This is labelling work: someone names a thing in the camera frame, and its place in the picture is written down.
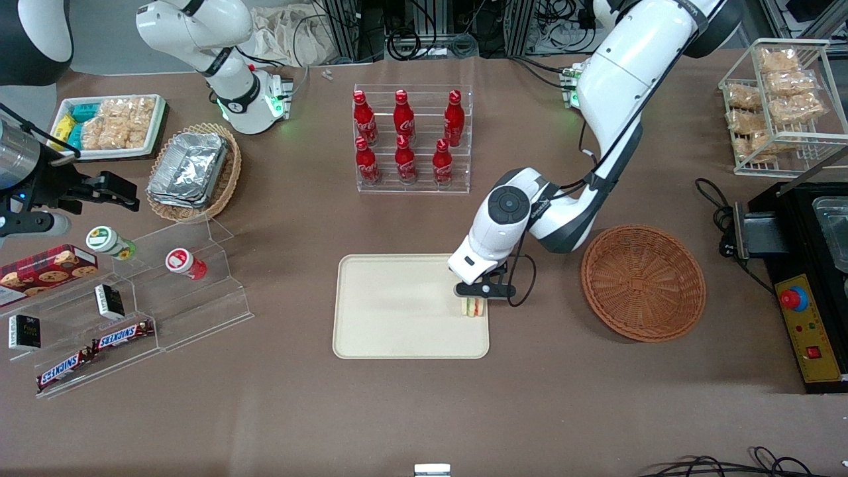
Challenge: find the black power cable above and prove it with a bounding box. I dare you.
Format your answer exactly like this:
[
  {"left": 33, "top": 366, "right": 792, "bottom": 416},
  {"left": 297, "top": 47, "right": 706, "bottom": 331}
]
[{"left": 694, "top": 177, "right": 777, "bottom": 297}]

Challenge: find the black cable bundle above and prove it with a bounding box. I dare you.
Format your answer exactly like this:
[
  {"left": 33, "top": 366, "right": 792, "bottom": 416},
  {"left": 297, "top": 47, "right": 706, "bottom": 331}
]
[{"left": 637, "top": 446, "right": 848, "bottom": 477}]

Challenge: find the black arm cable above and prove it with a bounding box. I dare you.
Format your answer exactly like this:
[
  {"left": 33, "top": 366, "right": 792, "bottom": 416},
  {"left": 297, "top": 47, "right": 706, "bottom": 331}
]
[{"left": 549, "top": 63, "right": 666, "bottom": 201}]

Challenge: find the yellow panel with red button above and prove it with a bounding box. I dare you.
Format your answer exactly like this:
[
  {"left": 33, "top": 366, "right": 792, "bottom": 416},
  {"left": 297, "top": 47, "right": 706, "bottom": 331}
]
[{"left": 774, "top": 273, "right": 847, "bottom": 384}]

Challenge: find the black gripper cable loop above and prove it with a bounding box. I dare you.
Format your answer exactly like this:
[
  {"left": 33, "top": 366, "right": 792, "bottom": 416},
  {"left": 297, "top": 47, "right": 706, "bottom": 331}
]
[{"left": 506, "top": 229, "right": 537, "bottom": 308}]

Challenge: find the clear acrylic stepped display stand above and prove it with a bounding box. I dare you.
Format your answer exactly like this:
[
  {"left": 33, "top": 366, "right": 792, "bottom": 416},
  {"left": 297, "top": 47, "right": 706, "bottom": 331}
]
[{"left": 0, "top": 215, "right": 254, "bottom": 399}]

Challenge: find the white wire rack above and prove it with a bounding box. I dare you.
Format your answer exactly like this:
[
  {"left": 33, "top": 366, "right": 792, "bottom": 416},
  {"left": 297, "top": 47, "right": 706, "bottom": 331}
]
[{"left": 718, "top": 38, "right": 848, "bottom": 178}]

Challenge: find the white cloth bag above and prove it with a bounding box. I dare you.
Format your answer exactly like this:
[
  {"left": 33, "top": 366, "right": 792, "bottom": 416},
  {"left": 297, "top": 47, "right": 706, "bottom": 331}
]
[{"left": 248, "top": 4, "right": 333, "bottom": 68}]

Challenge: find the aluminium foil container stack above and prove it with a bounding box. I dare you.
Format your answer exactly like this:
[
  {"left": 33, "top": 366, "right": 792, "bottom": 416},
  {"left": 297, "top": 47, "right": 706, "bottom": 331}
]
[{"left": 146, "top": 132, "right": 230, "bottom": 210}]

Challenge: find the cream plastic serving tray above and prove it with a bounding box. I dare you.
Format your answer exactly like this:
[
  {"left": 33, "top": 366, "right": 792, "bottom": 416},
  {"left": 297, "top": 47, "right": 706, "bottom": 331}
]
[{"left": 333, "top": 254, "right": 490, "bottom": 360}]

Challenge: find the clear acrylic bottle rack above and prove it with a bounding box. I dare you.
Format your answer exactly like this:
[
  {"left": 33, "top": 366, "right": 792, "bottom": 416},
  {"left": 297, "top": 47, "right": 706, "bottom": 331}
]
[{"left": 353, "top": 84, "right": 474, "bottom": 195}]

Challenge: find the red cola bottle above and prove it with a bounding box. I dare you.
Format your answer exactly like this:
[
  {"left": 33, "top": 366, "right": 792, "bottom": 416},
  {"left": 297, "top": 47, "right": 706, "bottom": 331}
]
[
  {"left": 443, "top": 89, "right": 466, "bottom": 148},
  {"left": 355, "top": 136, "right": 382, "bottom": 187},
  {"left": 432, "top": 138, "right": 455, "bottom": 188},
  {"left": 353, "top": 90, "right": 379, "bottom": 147},
  {"left": 395, "top": 135, "right": 419, "bottom": 186},
  {"left": 394, "top": 89, "right": 417, "bottom": 144}
]

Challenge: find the red tartan cookie box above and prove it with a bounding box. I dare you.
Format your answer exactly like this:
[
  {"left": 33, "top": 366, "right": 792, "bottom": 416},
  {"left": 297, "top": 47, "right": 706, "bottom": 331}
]
[{"left": 0, "top": 244, "right": 99, "bottom": 307}]

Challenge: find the aluminium profile frame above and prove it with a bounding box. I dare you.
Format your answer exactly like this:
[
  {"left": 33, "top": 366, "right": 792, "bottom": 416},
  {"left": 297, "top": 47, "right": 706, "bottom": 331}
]
[{"left": 318, "top": 0, "right": 600, "bottom": 62}]

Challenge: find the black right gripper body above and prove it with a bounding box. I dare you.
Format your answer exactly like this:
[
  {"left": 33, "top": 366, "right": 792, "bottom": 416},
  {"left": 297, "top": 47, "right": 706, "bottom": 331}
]
[{"left": 25, "top": 159, "right": 101, "bottom": 214}]

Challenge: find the small black snack box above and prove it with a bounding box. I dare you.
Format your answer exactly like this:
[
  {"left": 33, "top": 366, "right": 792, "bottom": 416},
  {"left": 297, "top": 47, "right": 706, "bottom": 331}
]
[
  {"left": 94, "top": 284, "right": 126, "bottom": 321},
  {"left": 8, "top": 315, "right": 42, "bottom": 351}
]

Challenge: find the light wicker oval basket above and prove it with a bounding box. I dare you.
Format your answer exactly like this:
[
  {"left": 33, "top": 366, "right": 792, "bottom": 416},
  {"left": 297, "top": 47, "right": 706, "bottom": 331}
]
[{"left": 146, "top": 123, "right": 242, "bottom": 223}]

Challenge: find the black sealing machine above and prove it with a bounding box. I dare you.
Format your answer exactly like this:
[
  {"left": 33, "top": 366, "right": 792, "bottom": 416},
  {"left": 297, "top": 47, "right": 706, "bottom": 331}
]
[{"left": 732, "top": 179, "right": 848, "bottom": 396}]

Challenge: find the red lid yogurt cup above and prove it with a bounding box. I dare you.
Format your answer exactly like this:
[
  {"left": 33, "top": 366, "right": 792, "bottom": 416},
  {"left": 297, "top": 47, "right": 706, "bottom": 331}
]
[{"left": 165, "top": 248, "right": 208, "bottom": 281}]

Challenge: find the green sunflower lid cup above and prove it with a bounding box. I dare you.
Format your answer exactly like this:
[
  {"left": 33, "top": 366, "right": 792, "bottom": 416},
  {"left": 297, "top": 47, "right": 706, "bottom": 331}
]
[{"left": 86, "top": 226, "right": 137, "bottom": 261}]

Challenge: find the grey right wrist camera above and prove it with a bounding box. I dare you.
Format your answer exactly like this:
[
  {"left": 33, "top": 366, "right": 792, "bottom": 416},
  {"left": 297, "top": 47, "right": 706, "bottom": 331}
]
[{"left": 0, "top": 211, "right": 71, "bottom": 239}]

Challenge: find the brown round wicker basket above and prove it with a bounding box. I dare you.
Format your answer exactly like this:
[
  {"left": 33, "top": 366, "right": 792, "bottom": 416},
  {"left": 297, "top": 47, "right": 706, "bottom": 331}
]
[{"left": 581, "top": 225, "right": 707, "bottom": 344}]

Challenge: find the white snack tray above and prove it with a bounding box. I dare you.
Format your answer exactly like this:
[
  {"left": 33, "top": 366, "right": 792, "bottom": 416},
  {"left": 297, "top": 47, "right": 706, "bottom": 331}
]
[{"left": 50, "top": 95, "right": 168, "bottom": 162}]

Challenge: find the Snickers chocolate bar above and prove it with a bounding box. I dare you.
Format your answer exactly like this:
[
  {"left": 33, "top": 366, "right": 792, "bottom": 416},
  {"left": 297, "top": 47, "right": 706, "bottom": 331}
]
[
  {"left": 93, "top": 320, "right": 155, "bottom": 352},
  {"left": 36, "top": 347, "right": 97, "bottom": 394}
]

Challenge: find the clear rice cracker bag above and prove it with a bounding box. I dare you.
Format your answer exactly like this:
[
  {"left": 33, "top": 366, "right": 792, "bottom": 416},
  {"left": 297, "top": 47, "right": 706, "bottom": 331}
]
[
  {"left": 758, "top": 47, "right": 800, "bottom": 74},
  {"left": 99, "top": 97, "right": 157, "bottom": 128},
  {"left": 81, "top": 119, "right": 145, "bottom": 151},
  {"left": 731, "top": 131, "right": 774, "bottom": 164},
  {"left": 768, "top": 92, "right": 826, "bottom": 125},
  {"left": 726, "top": 109, "right": 767, "bottom": 135},
  {"left": 765, "top": 69, "right": 820, "bottom": 98},
  {"left": 725, "top": 84, "right": 763, "bottom": 111}
]

